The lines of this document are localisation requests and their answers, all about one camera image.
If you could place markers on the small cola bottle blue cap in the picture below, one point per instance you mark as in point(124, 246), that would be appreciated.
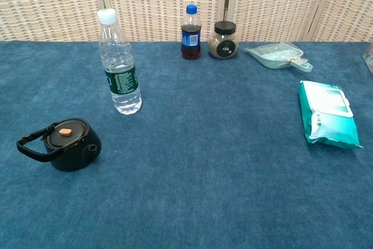
point(190, 42)

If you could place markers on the clear water bottle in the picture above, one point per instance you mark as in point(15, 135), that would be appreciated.
point(122, 82)

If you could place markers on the blue table cloth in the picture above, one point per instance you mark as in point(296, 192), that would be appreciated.
point(186, 173)

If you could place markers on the glass jar with black lid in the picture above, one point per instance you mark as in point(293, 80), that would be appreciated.
point(223, 45)

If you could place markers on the mint green dustpan set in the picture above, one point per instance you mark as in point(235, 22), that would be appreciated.
point(277, 55)

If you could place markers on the woven folding screen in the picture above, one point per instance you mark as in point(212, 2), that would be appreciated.
point(157, 1)

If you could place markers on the teal wet wipes pack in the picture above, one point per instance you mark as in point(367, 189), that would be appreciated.
point(326, 115)

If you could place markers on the colourful object at edge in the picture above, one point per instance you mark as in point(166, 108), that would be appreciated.
point(369, 56)

